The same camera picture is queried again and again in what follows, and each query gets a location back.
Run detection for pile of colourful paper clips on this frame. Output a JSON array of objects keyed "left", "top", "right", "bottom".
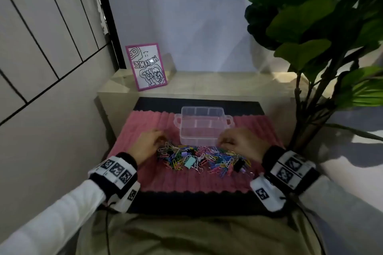
[{"left": 157, "top": 141, "right": 255, "bottom": 178}]

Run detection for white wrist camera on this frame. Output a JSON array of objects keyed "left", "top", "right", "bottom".
[
  {"left": 250, "top": 174, "right": 286, "bottom": 212},
  {"left": 115, "top": 180, "right": 141, "bottom": 214}
]

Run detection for transparent storage box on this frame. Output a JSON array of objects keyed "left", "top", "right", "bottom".
[{"left": 174, "top": 106, "right": 235, "bottom": 147}]

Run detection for beige wooden shelf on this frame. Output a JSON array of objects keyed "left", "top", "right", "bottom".
[{"left": 96, "top": 70, "right": 312, "bottom": 145}]

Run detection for person's left forearm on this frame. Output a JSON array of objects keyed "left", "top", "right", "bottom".
[{"left": 0, "top": 179, "right": 106, "bottom": 255}]

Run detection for black left wristband with markers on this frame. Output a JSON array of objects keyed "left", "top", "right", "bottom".
[{"left": 88, "top": 152, "right": 138, "bottom": 202}]

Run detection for black right wristband with markers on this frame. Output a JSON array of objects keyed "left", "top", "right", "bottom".
[{"left": 262, "top": 145, "right": 321, "bottom": 196}]

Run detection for person's right hand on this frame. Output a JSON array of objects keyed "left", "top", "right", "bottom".
[{"left": 217, "top": 127, "right": 271, "bottom": 163}]

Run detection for black wristband with markers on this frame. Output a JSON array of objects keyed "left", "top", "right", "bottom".
[
  {"left": 88, "top": 152, "right": 138, "bottom": 202},
  {"left": 262, "top": 145, "right": 321, "bottom": 196}
]

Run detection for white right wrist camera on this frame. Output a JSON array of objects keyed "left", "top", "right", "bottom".
[{"left": 250, "top": 174, "right": 286, "bottom": 212}]

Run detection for green leafy plant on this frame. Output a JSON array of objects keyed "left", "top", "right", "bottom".
[{"left": 242, "top": 0, "right": 383, "bottom": 157}]

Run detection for person's left hand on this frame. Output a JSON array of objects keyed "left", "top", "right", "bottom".
[{"left": 128, "top": 130, "right": 166, "bottom": 166}]

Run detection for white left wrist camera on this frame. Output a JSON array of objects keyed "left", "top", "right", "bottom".
[{"left": 115, "top": 180, "right": 141, "bottom": 214}]

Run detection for person's olive trousers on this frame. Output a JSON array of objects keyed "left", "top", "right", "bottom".
[{"left": 76, "top": 210, "right": 327, "bottom": 255}]

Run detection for person's right forearm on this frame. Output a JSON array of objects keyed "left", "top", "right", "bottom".
[{"left": 299, "top": 174, "right": 383, "bottom": 255}]

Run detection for pink framed drawing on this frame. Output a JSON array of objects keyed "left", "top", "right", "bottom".
[{"left": 125, "top": 43, "right": 168, "bottom": 92}]

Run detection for mint green binder clip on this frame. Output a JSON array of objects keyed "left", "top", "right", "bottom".
[{"left": 183, "top": 156, "right": 197, "bottom": 170}]

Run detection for pink ribbed mat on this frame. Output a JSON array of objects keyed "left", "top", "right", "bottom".
[{"left": 107, "top": 110, "right": 285, "bottom": 194}]

